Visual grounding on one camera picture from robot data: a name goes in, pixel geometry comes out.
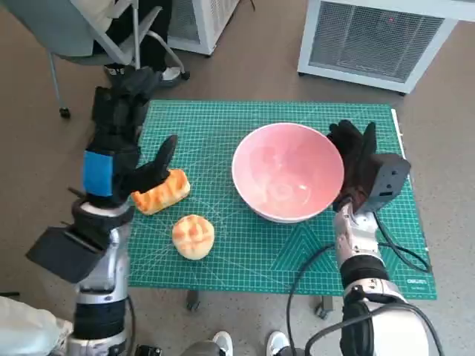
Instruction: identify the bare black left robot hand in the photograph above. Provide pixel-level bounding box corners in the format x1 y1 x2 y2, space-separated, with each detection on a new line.
82 67 179 208

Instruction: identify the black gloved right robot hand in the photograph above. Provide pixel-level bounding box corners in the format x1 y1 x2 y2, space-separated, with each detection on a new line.
326 119 378 215

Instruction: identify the long orange toy bread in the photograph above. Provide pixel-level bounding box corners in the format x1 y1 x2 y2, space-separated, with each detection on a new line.
130 168 191 217

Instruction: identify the pink bowl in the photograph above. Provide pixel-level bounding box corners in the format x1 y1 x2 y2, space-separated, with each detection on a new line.
232 123 344 224

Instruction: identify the round toy bread bun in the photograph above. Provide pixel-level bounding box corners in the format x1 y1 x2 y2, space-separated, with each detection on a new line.
171 214 217 260

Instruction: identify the large white vented cabinet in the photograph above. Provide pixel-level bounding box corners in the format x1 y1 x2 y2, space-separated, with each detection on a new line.
298 0 461 96

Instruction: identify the grey office chair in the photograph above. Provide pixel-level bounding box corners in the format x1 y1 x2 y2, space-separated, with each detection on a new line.
0 0 191 119

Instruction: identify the small white vented cabinet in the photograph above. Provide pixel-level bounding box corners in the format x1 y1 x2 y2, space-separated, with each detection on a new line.
165 0 240 56

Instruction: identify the green cutting mat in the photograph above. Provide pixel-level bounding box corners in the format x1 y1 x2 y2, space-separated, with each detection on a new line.
128 99 438 300

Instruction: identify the white shoe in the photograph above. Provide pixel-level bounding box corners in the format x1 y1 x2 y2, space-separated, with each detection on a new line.
212 330 235 356
267 330 292 356

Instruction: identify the white cloth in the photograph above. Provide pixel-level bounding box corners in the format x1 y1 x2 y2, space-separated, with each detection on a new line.
0 294 73 356

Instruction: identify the small black device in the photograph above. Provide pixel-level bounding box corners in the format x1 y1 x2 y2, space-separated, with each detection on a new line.
135 343 164 356

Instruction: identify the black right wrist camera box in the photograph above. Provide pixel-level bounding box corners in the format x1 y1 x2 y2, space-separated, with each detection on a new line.
367 152 412 213

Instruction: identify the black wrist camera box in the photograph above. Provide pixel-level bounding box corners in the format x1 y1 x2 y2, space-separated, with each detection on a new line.
367 152 412 213
25 222 112 285

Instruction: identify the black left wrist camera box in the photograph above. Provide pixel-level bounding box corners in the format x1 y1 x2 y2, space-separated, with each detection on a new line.
25 222 112 285

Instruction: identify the thin black looping cable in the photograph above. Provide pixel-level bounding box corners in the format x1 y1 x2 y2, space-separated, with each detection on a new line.
285 214 433 356

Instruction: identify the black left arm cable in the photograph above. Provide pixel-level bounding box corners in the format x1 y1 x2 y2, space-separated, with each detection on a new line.
125 294 137 356

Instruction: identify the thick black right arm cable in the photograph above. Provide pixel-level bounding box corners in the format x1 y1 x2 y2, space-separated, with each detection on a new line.
306 302 445 356

